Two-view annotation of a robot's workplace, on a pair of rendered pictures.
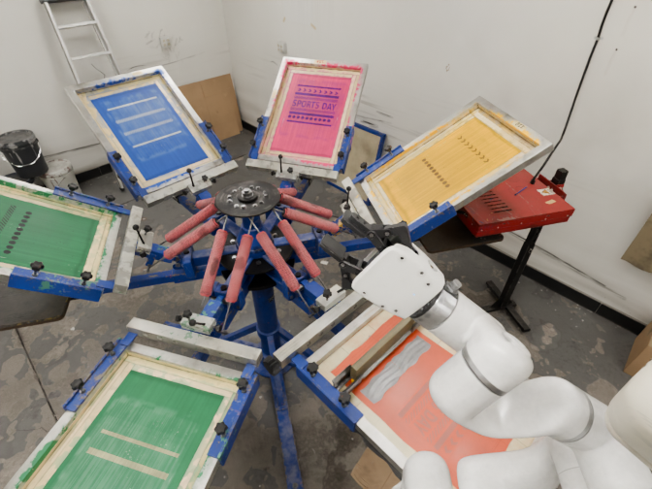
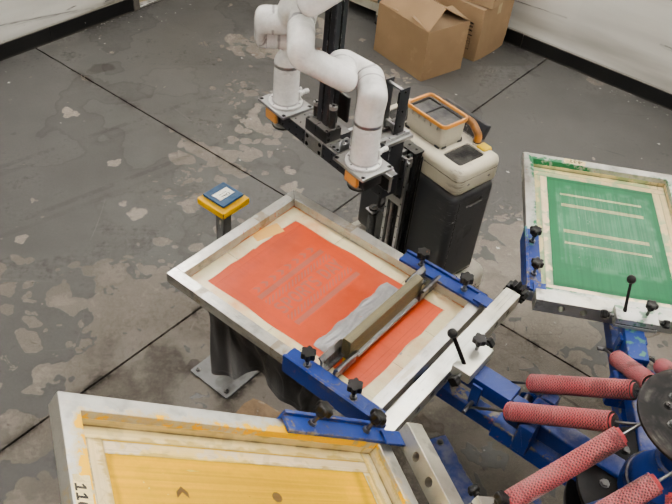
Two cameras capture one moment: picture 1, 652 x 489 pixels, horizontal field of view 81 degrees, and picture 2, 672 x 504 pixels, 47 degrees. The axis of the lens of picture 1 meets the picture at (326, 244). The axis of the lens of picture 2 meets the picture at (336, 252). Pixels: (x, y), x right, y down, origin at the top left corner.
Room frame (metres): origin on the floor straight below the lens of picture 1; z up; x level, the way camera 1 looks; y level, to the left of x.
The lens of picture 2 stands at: (2.37, -0.68, 2.65)
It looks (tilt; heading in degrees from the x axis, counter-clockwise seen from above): 42 degrees down; 169
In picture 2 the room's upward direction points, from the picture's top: 6 degrees clockwise
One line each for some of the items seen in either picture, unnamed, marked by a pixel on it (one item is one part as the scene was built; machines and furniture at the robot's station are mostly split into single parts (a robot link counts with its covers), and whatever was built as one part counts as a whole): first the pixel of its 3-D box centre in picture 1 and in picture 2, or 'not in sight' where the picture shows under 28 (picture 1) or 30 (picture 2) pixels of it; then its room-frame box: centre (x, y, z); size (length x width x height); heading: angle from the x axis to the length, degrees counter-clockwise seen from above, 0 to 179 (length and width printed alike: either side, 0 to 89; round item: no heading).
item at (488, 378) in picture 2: (321, 297); (486, 382); (1.13, 0.02, 1.02); 0.17 x 0.06 x 0.05; 44
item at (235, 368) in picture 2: not in sight; (265, 369); (0.83, -0.56, 0.74); 0.46 x 0.04 x 0.42; 44
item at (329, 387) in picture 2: not in sight; (329, 387); (1.09, -0.41, 0.98); 0.30 x 0.05 x 0.07; 44
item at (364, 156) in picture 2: not in sight; (369, 141); (0.27, -0.20, 1.21); 0.16 x 0.13 x 0.15; 123
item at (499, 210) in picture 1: (504, 199); not in sight; (1.83, -1.02, 1.06); 0.61 x 0.46 x 0.12; 104
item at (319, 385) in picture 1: (328, 393); (440, 283); (0.70, -0.01, 0.98); 0.30 x 0.05 x 0.07; 44
